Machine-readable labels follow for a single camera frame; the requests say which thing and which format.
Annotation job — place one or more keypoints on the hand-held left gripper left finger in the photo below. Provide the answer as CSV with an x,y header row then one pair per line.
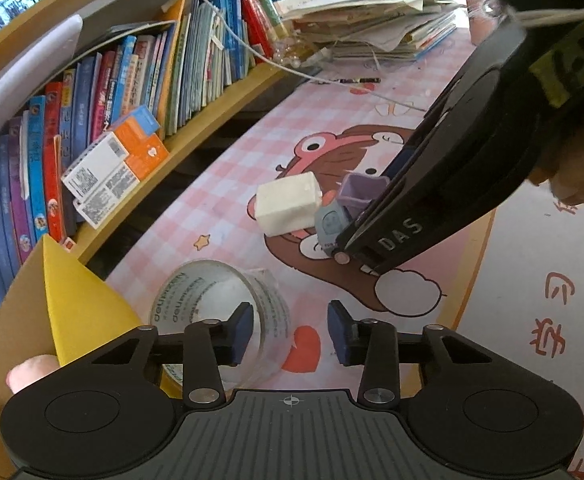
x,y
242,332

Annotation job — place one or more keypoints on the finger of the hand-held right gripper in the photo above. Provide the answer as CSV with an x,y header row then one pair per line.
x,y
397,232
402,162

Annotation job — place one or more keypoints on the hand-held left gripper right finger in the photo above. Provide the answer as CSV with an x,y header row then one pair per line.
x,y
339,332

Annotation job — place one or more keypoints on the grey purple toy truck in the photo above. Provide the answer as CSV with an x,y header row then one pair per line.
x,y
329,222

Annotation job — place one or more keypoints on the clear tape roll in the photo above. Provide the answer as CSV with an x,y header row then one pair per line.
x,y
191,285

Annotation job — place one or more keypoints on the white foam block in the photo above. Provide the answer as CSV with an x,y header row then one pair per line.
x,y
287,205

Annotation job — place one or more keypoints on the yellow cardboard box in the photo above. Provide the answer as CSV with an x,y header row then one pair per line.
x,y
71,300

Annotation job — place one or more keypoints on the pink plush toy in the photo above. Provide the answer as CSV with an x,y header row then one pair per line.
x,y
29,375

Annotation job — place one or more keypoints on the black pen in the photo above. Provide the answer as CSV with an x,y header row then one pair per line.
x,y
352,81

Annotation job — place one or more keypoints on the pink cylindrical holder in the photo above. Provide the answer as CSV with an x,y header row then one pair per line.
x,y
482,20

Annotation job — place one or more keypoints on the stack of papers and booklets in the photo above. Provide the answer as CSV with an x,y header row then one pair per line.
x,y
372,15

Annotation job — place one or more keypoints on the pink cartoon desk mat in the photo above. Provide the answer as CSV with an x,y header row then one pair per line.
x,y
221,170

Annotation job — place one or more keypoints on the white orange toothpaste box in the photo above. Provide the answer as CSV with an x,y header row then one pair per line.
x,y
106,197
101,160

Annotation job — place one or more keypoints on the small red white box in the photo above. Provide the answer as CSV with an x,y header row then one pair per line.
x,y
69,245

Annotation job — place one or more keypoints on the wooden bookshelf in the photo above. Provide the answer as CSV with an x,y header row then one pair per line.
x,y
206,120

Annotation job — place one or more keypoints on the row of colourful books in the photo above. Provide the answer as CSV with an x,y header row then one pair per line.
x,y
121,75

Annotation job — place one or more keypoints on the white lamp bar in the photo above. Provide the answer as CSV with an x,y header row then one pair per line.
x,y
21,85

